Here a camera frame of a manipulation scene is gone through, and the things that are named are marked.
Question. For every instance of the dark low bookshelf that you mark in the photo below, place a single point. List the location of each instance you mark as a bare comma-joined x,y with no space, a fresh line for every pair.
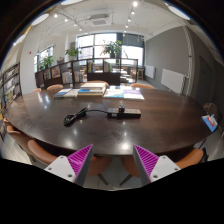
114,71

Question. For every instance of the brown chair front left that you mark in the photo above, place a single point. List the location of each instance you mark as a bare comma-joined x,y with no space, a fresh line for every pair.
97,166

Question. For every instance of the potted plant left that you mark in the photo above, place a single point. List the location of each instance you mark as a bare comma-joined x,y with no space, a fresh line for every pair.
73,52

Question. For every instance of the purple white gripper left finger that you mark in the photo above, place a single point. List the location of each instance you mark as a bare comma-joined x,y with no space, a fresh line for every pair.
74,167

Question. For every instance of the potted plant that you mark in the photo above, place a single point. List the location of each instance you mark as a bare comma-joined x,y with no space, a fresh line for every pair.
112,48
73,52

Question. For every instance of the light blue open book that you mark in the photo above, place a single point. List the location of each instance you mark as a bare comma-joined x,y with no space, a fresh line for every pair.
114,93

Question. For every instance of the black charger plug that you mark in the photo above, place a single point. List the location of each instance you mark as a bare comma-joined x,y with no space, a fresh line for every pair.
121,108

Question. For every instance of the blue magazine on table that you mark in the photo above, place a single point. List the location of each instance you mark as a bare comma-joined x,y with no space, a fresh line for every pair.
64,93

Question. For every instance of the potted plant centre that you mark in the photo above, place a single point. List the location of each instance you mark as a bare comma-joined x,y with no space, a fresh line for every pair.
112,48

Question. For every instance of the brown chair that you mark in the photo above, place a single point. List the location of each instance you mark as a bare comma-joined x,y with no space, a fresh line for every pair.
55,87
20,138
194,157
139,85
97,166

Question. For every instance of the ceiling air conditioner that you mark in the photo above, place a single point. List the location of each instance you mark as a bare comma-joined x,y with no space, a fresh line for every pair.
99,20

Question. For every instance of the brown chair back right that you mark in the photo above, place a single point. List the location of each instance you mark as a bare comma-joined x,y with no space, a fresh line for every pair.
139,85

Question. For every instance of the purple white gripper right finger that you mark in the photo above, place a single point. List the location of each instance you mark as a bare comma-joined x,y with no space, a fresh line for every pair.
152,167

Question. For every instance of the black power strip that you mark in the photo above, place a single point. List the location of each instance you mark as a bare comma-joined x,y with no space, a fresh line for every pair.
127,113

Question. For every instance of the brown chair back left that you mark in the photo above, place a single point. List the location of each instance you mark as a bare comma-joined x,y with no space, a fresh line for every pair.
55,87

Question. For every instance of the stack of books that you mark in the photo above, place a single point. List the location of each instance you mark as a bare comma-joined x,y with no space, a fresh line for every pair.
92,89

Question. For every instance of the left wall bookshelf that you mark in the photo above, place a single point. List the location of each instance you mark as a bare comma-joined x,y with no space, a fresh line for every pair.
10,87

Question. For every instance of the brown chair far left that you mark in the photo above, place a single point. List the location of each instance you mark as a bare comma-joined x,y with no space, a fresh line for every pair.
20,138

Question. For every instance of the purple white booklet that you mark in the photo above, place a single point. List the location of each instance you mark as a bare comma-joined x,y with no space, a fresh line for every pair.
134,94

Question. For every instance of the dark round wooden table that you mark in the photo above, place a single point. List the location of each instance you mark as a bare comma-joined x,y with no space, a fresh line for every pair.
168,122

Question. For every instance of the brown chair front right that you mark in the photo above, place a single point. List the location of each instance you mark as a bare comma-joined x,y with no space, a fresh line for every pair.
194,157

